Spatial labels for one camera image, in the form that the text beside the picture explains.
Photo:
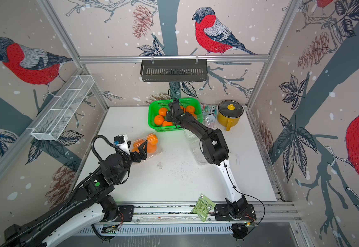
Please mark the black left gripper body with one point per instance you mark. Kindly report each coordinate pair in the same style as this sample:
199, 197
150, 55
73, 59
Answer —
134, 158

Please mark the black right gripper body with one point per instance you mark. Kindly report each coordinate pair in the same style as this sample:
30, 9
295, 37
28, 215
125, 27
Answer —
170, 116

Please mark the clear plastic clamshell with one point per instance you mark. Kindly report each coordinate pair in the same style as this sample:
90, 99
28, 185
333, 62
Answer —
196, 145
153, 146

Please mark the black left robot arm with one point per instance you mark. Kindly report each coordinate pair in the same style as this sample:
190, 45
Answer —
90, 201

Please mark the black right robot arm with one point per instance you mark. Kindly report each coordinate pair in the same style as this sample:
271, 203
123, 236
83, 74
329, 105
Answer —
238, 207

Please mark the orange in basket left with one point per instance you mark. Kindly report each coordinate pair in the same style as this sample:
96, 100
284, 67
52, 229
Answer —
163, 112

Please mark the orange in basket right back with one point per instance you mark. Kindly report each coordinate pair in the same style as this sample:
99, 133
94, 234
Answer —
190, 109

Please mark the green plastic basket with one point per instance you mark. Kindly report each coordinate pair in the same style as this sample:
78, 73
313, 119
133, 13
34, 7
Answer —
156, 105

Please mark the green snack packet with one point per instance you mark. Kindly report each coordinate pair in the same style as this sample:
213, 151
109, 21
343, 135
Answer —
209, 109

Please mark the yellow pot with lid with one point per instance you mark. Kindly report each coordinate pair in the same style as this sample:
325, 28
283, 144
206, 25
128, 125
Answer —
229, 113

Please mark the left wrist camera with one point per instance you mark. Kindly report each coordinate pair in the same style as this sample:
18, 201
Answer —
122, 142

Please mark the black wire shelf basket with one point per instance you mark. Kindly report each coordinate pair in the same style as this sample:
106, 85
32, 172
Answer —
174, 70

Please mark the green sachet on rail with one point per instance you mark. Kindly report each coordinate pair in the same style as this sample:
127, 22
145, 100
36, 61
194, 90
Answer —
203, 206

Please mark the white wire wall basket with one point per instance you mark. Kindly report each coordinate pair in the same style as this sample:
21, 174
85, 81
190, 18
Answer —
65, 105

